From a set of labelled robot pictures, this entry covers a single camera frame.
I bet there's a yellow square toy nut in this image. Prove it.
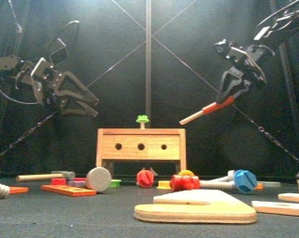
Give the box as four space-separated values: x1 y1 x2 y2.
156 180 172 191

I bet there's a grey round-headed toy bolt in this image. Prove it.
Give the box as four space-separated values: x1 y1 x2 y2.
86 166 115 193

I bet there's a wooden toy workbench box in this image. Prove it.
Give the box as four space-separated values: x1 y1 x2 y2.
96 127 188 173

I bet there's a grey toy screw shaft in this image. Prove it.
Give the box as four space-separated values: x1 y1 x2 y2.
207 169 238 183

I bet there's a green toy bolt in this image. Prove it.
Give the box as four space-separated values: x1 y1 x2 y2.
135 114 151 130

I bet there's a green toy nut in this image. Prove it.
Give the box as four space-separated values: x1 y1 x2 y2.
110 178 123 189

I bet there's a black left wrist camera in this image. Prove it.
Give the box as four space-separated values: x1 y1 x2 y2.
43 37 71 66

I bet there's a vertical metal frame pole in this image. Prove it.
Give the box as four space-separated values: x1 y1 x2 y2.
144 0 152 128

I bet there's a wooden toy hammer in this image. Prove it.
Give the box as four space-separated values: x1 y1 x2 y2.
15 170 78 183

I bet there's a yellow round toy piece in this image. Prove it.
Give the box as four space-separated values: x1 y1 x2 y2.
178 169 196 178

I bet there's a large light wooden board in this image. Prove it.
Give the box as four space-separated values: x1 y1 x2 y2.
132 189 259 225

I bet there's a grey flat toy disc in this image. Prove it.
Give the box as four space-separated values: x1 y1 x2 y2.
258 180 283 189

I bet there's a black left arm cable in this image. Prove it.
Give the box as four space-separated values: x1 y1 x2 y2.
0 81 43 106

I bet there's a purple toy block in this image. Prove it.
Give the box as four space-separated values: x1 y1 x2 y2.
67 179 88 189

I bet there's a red toy nut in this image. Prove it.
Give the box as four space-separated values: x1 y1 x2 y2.
135 168 156 190
168 174 203 192

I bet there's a long orange flat plank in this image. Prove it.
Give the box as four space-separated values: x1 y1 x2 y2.
40 184 98 198

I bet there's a long wooden flat plank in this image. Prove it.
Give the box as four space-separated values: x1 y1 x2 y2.
251 200 299 218

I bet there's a small orange flat block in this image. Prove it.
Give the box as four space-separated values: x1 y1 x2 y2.
10 186 30 195

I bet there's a red-handled wooden toy file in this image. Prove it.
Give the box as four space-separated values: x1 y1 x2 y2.
179 96 238 126

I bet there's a short wooden flat plank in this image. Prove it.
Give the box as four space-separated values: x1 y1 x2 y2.
278 192 299 205

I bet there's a blue-headed grey toy bolt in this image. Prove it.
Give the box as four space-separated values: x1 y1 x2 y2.
200 169 259 195

